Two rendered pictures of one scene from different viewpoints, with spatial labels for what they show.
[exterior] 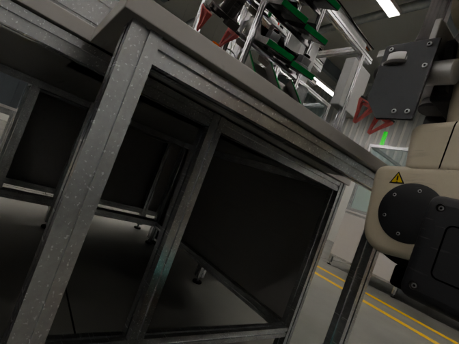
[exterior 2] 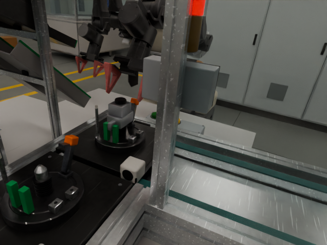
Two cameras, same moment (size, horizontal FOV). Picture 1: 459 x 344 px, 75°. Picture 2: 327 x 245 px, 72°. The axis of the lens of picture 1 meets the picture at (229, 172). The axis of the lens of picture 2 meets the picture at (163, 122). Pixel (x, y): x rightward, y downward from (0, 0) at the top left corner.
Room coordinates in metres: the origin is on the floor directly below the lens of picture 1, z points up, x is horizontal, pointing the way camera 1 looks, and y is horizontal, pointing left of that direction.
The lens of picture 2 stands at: (1.18, 0.77, 1.32)
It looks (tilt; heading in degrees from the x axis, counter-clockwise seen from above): 27 degrees down; 240
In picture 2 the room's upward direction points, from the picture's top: 6 degrees clockwise
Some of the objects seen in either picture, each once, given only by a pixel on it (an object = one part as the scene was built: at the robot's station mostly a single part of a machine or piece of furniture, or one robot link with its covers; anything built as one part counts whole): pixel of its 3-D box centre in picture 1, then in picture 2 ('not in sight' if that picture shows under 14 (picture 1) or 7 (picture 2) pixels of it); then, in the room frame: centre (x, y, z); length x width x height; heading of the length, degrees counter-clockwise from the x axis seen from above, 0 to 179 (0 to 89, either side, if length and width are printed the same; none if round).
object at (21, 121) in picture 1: (162, 186); not in sight; (2.50, 0.49, 0.43); 2.20 x 0.38 x 0.86; 130
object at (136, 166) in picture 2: not in sight; (132, 169); (1.02, 0.37, 0.97); 0.05 x 0.05 x 0.04; 40
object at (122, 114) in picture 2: not in sight; (118, 112); (1.01, 0.24, 1.06); 0.08 x 0.04 x 0.07; 39
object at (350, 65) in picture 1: (336, 127); not in sight; (2.54, -0.73, 1.43); 0.30 x 0.09 x 1.13; 130
